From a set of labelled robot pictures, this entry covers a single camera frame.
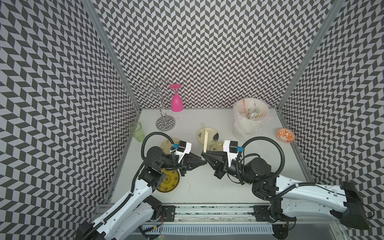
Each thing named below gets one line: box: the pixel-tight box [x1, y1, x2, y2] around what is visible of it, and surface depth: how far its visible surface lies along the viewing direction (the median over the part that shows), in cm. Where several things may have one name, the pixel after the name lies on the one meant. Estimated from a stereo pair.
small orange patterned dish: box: [276, 128, 296, 143], surface depth 101 cm
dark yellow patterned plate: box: [156, 168, 180, 193], surface depth 82 cm
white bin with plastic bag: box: [232, 96, 274, 142], surface depth 87 cm
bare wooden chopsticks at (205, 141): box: [203, 130, 208, 153], surface depth 51 cm
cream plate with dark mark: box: [197, 127, 219, 146], surface depth 104 cm
